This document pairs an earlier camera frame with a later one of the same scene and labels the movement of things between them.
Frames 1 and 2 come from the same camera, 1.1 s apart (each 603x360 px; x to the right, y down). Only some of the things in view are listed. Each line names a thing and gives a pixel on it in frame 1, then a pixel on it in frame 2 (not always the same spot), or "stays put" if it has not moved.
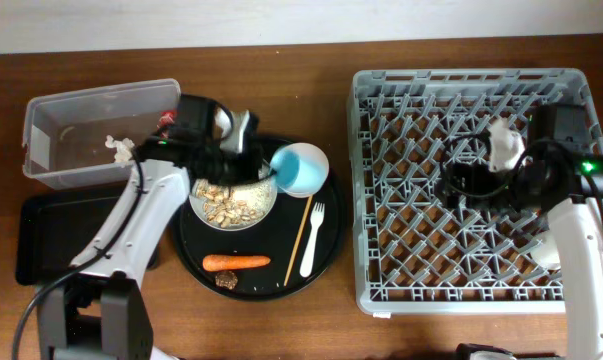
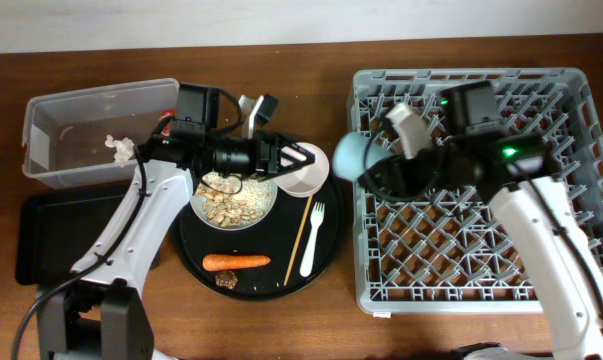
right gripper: (477, 177) → (390, 172)
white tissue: (123, 148) stays put
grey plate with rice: (236, 207) stays put
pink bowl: (300, 169) stays put
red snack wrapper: (167, 117) stays put
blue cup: (291, 172) → (356, 152)
